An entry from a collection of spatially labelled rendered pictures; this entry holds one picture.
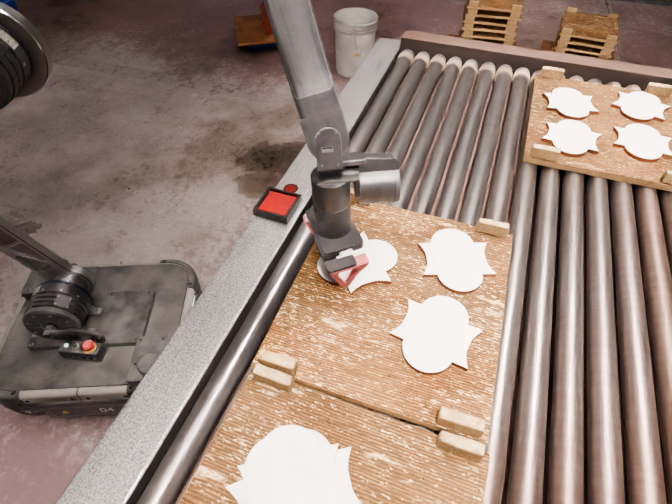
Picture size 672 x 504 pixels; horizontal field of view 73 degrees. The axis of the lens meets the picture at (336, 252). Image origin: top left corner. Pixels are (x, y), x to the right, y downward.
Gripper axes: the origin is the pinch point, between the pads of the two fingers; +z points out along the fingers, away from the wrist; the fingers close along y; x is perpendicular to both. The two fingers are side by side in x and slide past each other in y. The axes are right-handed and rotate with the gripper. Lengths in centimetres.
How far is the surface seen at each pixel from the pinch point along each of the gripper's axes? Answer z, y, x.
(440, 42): 3, 72, -60
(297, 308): 1.2, -5.9, 8.9
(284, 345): 1.1, -11.9, 12.8
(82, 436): 92, 33, 83
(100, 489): 2.0, -22.8, 40.7
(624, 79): 7, 38, -100
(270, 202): 2.0, 21.5, 6.5
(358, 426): 1.4, -27.4, 6.7
